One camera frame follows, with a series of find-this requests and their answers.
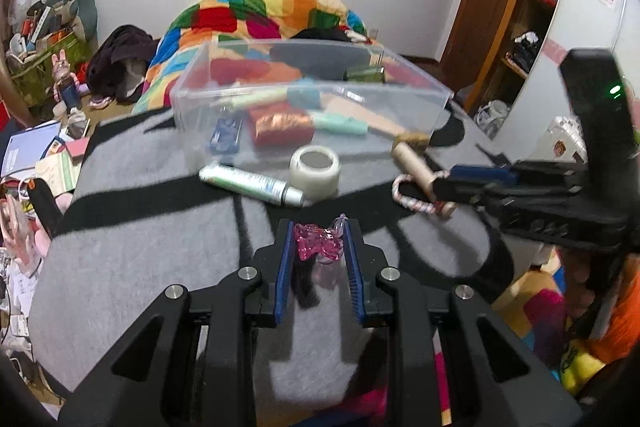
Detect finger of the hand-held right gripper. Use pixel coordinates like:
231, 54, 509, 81
448, 164, 522, 188
433, 181, 507, 208

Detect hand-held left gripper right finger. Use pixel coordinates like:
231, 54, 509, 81
344, 218, 583, 427

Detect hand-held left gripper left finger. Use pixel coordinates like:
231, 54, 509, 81
57, 218, 296, 427

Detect pink hair clip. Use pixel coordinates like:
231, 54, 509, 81
294, 214, 346, 266

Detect red white striped cord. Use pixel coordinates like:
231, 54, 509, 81
391, 174, 451, 214

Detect green glass bottle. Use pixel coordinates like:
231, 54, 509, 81
345, 64, 386, 84

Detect red tea packet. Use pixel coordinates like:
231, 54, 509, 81
247, 104, 316, 146

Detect purple spray bottle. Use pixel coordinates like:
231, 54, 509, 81
209, 117, 244, 154

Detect light green tube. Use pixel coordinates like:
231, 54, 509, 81
220, 89, 289, 108

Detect clear plastic storage box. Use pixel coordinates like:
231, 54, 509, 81
170, 38, 455, 170

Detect person's right hand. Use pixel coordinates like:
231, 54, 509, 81
562, 252, 600, 333

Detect white bag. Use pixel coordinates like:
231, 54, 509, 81
475, 99, 511, 138

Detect white printed carton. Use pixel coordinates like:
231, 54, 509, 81
532, 117, 588, 164

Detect slim white tube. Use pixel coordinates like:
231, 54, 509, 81
198, 163, 305, 208

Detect clear tape roll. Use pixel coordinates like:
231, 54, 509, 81
290, 144, 341, 200

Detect grey black patterned blanket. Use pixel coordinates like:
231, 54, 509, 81
27, 99, 516, 408

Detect white cabinet door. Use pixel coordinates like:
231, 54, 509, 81
492, 0, 640, 158

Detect black clothes pile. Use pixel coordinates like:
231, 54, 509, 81
295, 27, 352, 44

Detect dark purple clothes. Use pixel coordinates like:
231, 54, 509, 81
85, 25, 156, 102

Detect blue white notebook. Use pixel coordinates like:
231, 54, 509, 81
0, 121, 61, 178

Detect pink bunny figurine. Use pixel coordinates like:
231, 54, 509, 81
50, 49, 83, 110

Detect green patterned storage box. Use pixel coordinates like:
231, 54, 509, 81
7, 32, 93, 105

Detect grey plush pillow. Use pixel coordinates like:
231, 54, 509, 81
42, 0, 98, 42

